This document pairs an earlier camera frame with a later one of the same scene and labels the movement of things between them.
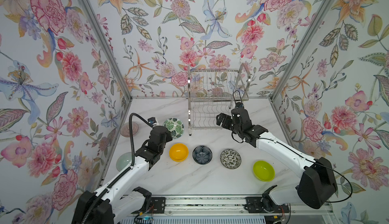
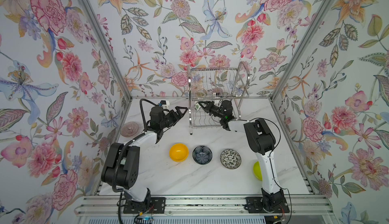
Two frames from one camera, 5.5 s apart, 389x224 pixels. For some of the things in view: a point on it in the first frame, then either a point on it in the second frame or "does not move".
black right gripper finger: [227, 121] to [207, 107]
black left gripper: [159, 129] to [171, 116]
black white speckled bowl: [230, 158] does not move
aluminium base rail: [223, 204] does not move
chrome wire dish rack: [211, 92] does not move
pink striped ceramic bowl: [125, 129] does not move
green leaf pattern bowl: [176, 126] to [197, 106]
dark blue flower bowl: [202, 154] does not move
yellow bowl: [179, 152] does not move
